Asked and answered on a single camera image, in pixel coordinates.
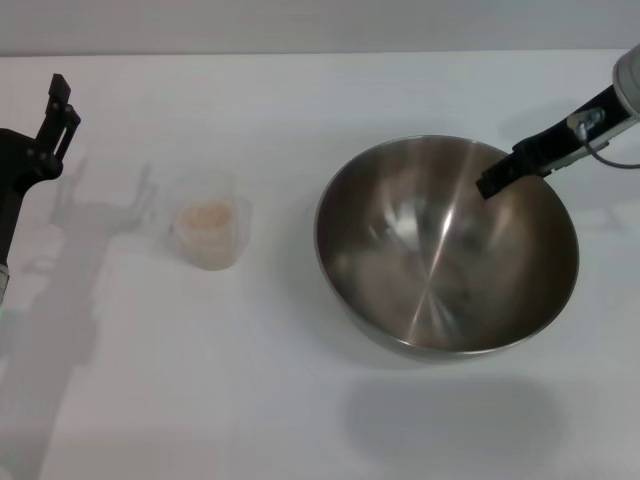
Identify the stainless steel bowl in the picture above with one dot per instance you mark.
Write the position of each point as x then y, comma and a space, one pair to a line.
445, 250

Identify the white rice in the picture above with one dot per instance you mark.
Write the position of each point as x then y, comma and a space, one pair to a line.
207, 225

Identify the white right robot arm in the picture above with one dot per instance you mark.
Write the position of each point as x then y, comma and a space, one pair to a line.
629, 75

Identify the clear plastic measuring cup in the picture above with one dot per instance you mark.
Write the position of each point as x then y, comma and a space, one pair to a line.
200, 235

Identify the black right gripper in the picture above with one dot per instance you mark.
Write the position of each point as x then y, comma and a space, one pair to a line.
550, 137

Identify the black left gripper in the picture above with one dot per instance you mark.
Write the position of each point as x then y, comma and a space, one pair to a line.
15, 190

